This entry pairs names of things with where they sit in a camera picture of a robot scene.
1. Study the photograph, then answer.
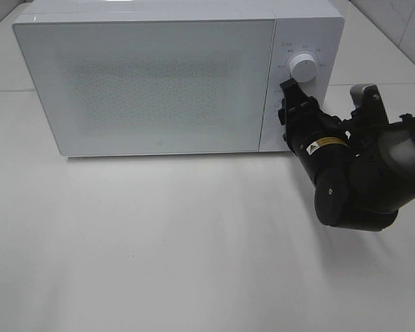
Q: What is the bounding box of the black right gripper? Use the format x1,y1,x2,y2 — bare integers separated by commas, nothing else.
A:
278,79,391,187

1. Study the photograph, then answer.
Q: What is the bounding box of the white microwave door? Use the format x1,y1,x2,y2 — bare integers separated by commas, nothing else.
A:
14,20,274,157

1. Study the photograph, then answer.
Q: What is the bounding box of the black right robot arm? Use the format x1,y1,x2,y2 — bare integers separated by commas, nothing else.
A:
278,79,415,232

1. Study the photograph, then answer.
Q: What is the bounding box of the upper white microwave knob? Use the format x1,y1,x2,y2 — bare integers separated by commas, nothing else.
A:
288,50,318,83

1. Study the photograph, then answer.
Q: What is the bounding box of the white microwave oven body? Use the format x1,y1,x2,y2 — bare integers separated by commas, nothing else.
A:
12,1,344,153

